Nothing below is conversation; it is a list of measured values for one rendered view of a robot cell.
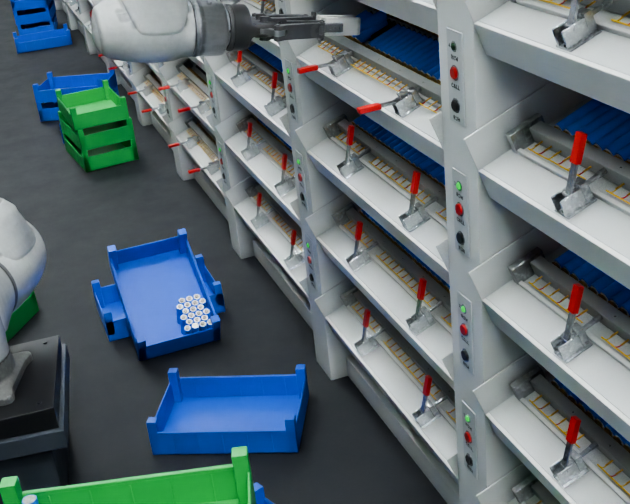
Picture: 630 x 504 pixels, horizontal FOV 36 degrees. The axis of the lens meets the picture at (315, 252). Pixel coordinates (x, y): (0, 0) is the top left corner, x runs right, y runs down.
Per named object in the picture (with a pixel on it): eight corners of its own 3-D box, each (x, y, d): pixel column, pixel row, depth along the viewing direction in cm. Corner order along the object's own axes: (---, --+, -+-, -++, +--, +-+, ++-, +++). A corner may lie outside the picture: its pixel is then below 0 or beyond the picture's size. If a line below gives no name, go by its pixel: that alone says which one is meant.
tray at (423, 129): (455, 175, 136) (429, 119, 131) (306, 76, 188) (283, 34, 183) (572, 97, 138) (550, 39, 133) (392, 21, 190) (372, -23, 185)
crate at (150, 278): (220, 339, 239) (220, 320, 233) (139, 361, 233) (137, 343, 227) (186, 247, 256) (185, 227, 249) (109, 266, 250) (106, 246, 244)
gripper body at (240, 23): (231, 8, 156) (286, 7, 159) (216, 0, 163) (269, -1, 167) (230, 55, 159) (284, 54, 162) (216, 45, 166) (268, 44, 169)
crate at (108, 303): (109, 342, 243) (103, 314, 239) (96, 307, 260) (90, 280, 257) (225, 311, 251) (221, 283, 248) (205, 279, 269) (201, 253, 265)
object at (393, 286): (464, 401, 153) (430, 339, 146) (325, 253, 205) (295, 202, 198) (569, 328, 155) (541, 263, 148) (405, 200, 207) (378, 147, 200)
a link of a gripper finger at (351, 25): (321, 17, 166) (322, 18, 165) (359, 16, 168) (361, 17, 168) (320, 35, 167) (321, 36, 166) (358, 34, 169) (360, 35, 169)
